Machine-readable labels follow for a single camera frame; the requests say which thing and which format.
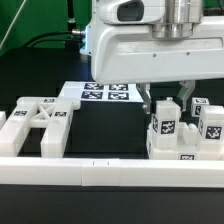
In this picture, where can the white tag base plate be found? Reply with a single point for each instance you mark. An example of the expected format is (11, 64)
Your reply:
(92, 91)

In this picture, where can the white tagged cube right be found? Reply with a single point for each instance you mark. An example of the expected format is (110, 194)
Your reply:
(197, 104)

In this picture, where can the white chair seat part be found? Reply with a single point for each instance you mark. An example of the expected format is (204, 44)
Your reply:
(186, 148)

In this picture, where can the white U-shaped fence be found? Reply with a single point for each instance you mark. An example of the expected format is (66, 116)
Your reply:
(110, 172)

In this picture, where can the white chair back frame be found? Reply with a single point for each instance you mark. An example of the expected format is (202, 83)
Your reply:
(53, 114)

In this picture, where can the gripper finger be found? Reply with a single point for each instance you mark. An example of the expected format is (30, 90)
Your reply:
(187, 88)
(144, 91)

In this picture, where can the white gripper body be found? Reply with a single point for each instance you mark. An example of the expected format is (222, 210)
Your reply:
(140, 41)

